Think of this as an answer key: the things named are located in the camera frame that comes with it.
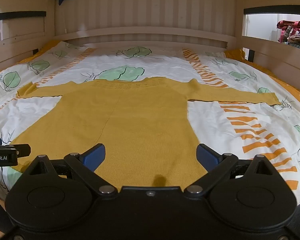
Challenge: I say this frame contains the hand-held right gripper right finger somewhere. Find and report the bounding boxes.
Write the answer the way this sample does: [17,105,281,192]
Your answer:
[184,143,280,196]

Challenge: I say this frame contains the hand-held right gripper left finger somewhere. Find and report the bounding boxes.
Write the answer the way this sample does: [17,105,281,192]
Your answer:
[22,143,118,197]

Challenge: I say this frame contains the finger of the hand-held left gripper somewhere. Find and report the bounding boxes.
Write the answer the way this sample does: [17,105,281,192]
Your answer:
[2,143,32,156]

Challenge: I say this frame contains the mustard yellow knit sweater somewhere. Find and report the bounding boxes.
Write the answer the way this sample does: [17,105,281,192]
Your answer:
[11,77,282,187]

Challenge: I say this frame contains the pile of colourful clothes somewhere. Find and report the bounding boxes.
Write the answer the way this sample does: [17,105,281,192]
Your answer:
[276,20,300,48]

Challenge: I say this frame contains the white leaf-print striped blanket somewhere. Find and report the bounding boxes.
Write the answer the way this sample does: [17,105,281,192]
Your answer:
[0,41,300,205]

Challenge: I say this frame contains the black rail padding strip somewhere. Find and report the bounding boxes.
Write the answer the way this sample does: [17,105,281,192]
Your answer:
[0,11,47,22]
[243,5,300,16]

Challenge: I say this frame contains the light wooden bed frame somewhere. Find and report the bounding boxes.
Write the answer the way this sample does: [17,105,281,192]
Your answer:
[0,0,300,80]

